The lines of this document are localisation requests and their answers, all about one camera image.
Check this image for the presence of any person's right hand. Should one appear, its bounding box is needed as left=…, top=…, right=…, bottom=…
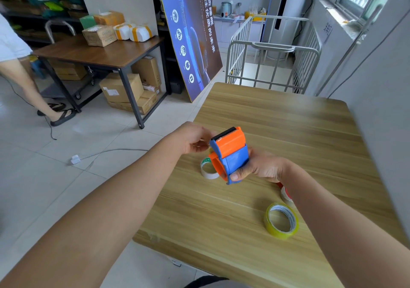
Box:
left=230, top=148, right=290, bottom=183

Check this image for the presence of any orange cardboard box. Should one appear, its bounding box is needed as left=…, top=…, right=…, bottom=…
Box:
left=93, top=11, right=125, bottom=26

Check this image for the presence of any white power adapter with cable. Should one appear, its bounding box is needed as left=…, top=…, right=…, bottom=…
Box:
left=70, top=148, right=149, bottom=165

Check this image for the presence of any yellow basket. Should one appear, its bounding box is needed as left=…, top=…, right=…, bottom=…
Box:
left=245, top=8, right=267, bottom=22

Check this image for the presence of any dark wooden table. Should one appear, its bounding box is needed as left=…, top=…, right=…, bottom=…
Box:
left=33, top=35, right=170, bottom=129

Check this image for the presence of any tall cardboard box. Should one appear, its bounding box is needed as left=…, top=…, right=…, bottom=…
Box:
left=131, top=56, right=161, bottom=88

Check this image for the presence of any white cabinet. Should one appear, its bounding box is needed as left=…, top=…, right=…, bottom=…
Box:
left=213, top=15, right=266, bottom=49

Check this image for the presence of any person's left forearm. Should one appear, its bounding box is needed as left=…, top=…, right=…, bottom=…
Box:
left=0, top=134, right=186, bottom=288

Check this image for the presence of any white parcel with yellow tape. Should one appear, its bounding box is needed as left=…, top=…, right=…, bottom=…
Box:
left=129, top=24, right=153, bottom=42
left=113, top=23, right=136, bottom=40

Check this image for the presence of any white metal cage trolley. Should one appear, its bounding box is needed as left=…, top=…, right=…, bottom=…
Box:
left=225, top=15, right=322, bottom=95

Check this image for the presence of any platform hand cart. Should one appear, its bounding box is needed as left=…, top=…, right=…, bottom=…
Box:
left=40, top=19, right=103, bottom=100

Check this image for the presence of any blue poster board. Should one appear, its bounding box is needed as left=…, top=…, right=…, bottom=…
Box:
left=158, top=0, right=223, bottom=103

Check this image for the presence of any large cardboard box with label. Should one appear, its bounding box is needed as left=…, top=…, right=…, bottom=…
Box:
left=99, top=73, right=145, bottom=103

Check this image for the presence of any person's right forearm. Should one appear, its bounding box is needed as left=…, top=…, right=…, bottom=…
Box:
left=278, top=161, right=410, bottom=288

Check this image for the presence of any flat cardboard box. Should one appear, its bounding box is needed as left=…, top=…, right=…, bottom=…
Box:
left=107, top=90, right=158, bottom=115

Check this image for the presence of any light wooden table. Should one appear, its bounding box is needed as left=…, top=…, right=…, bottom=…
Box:
left=133, top=82, right=410, bottom=288

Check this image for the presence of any white air conditioner unit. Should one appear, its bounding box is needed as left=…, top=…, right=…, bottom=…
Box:
left=261, top=0, right=321, bottom=61

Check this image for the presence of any green box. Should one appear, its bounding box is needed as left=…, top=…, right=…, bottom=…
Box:
left=79, top=15, right=97, bottom=30

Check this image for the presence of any person's left hand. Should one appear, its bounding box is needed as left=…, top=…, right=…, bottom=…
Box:
left=169, top=121, right=216, bottom=154

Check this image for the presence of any orange and blue tape dispenser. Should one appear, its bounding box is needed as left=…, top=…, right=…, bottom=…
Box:
left=209, top=126, right=250, bottom=185

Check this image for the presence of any black sandal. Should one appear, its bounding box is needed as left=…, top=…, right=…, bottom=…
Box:
left=37, top=102, right=66, bottom=117
left=50, top=108, right=77, bottom=127

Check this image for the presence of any brown cardboard box with label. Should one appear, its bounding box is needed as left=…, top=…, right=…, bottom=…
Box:
left=82, top=25, right=118, bottom=47

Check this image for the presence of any yellow clear tape roll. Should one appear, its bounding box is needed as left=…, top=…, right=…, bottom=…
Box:
left=264, top=202, right=299, bottom=240

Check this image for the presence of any cardboard box on cart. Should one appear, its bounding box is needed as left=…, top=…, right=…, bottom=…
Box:
left=49, top=59, right=88, bottom=81

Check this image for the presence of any black cable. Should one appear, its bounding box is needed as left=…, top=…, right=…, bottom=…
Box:
left=0, top=75, right=57, bottom=141

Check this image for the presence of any dark shelf with parcels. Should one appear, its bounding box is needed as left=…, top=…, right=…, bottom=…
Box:
left=0, top=0, right=88, bottom=45

